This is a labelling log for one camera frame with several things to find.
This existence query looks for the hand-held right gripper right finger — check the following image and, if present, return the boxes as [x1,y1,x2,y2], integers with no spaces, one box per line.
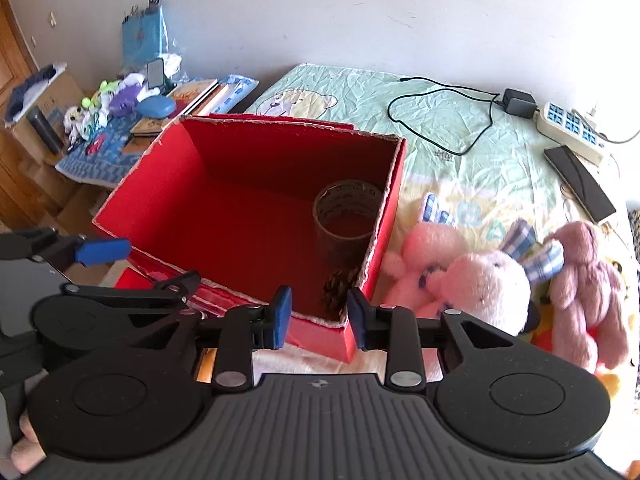
[347,287,517,391]

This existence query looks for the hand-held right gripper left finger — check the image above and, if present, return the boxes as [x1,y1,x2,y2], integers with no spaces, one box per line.
[125,285,293,394]

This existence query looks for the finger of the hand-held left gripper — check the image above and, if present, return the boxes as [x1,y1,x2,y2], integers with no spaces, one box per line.
[0,227,133,271]
[61,270,202,307]

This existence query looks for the red cardboard box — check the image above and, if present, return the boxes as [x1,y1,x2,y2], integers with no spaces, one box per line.
[91,114,408,364]

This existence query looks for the person's left hand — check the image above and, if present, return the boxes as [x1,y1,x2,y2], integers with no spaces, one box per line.
[10,409,48,475]

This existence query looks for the pine cone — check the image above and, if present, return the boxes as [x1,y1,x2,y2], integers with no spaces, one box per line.
[320,267,360,320]

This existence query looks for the blue patterned cloth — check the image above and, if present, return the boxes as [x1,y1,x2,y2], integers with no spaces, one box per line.
[54,119,167,192]

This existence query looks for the pink plush rabbit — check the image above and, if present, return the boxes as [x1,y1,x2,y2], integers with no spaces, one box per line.
[382,192,566,341]

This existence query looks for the brown book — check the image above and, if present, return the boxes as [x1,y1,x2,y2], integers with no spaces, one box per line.
[130,117,174,137]

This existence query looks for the black bottle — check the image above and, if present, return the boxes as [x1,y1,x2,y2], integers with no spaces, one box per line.
[27,106,64,157]

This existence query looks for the small green white plush toys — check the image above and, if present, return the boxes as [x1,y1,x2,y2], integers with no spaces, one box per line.
[62,80,118,142]

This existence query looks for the purple toy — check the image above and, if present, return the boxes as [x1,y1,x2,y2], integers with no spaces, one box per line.
[108,85,144,119]

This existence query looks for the blue oval case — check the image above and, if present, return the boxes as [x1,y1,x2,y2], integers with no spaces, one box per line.
[136,95,177,120]

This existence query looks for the brown cardboard box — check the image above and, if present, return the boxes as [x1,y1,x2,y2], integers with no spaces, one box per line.
[5,67,87,161]

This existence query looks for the white and blue cloth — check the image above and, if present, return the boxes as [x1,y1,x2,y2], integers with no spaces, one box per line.
[4,62,69,124]

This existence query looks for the pink edged book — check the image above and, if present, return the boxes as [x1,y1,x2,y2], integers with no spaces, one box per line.
[190,83,234,117]

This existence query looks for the phone on stand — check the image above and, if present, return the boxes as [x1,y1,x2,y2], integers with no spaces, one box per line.
[146,58,166,91]

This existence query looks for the white plastic bag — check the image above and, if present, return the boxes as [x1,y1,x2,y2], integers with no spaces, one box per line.
[160,52,185,82]

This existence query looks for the wooden door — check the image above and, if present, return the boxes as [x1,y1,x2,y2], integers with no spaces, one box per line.
[0,0,40,108]

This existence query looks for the blue patterned packet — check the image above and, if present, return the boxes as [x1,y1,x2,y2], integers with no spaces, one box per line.
[216,74,260,112]

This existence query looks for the blue gift bag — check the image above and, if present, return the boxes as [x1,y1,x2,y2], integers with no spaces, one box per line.
[121,0,169,70]

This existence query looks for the mauve plush bear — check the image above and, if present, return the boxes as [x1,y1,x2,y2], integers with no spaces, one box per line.
[544,220,632,374]

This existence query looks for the black phone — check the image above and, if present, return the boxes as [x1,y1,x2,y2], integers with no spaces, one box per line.
[543,145,617,225]

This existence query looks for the black power adapter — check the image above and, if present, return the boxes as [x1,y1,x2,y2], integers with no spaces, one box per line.
[502,88,539,120]

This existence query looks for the white power strip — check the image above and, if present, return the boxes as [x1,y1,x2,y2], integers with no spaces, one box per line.
[536,101,612,167]

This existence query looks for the black cable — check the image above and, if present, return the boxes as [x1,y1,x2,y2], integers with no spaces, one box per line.
[387,76,505,157]

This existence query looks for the white cable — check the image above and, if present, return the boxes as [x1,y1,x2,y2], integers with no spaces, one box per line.
[575,104,640,145]

